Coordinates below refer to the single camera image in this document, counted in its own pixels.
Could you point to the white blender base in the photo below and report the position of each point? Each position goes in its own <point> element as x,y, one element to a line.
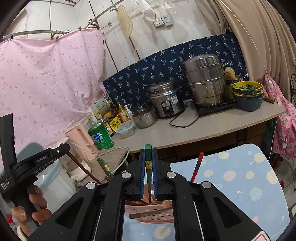
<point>72,169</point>

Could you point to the brown chopstick in holder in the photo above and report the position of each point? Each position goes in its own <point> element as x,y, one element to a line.
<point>83,168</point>

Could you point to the pink dotted curtain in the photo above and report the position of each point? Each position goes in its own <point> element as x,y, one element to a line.
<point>48,85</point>

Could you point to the steel rice cooker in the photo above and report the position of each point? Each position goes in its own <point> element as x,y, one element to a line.
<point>166,99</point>

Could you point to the white wall socket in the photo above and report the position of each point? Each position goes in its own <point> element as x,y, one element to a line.
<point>163,21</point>

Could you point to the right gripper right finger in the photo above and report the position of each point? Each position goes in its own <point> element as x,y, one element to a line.
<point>201,211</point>

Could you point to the green chopstick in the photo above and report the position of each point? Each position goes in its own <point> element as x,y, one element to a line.
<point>148,167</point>
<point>105,168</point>

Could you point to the green chopstick in holder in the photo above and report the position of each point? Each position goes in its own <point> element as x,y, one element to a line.
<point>105,168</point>

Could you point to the beige curtain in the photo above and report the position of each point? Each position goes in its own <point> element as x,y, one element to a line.
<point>265,39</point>

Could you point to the large steel steamer pot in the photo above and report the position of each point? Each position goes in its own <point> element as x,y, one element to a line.
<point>206,79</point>

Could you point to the small steel pot with lid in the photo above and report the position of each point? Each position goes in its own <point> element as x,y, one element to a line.
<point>145,117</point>

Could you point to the yellow oil bottle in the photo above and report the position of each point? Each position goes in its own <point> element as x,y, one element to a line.
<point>123,113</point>

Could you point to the blue planet pattern tablecloth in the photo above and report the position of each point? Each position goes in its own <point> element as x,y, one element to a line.
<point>244,175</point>

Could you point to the black induction cooker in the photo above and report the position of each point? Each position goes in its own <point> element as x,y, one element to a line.
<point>226,104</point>

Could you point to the red chopstick in holder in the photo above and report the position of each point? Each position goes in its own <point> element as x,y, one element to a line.
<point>196,169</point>

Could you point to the pink electric kettle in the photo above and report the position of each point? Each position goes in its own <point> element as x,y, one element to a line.
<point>82,142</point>

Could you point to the green detergent bottle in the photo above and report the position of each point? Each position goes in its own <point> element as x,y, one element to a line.
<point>99,135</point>

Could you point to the operator left hand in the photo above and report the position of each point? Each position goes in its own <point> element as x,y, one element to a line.
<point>36,198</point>

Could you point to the dark sauce bottle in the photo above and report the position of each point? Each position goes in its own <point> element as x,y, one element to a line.
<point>113,107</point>

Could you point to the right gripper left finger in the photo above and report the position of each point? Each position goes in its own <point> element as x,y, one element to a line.
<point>95,212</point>

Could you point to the pink perforated utensil holder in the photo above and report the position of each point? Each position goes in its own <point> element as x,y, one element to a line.
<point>143,205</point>

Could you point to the navy floral cloth backdrop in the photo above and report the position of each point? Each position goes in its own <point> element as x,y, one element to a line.
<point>130,85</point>

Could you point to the yellow snack packet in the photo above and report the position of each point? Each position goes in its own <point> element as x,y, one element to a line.
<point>114,122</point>

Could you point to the wooden cutting board hanging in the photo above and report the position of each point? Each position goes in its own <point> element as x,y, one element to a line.
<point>124,21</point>

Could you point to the pink floral apron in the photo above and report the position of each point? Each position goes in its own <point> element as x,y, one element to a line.
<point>284,137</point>

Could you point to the white carton box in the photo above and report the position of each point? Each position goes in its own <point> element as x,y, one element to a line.
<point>101,105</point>

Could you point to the clear food container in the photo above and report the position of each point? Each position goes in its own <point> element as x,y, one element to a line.
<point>126,129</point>

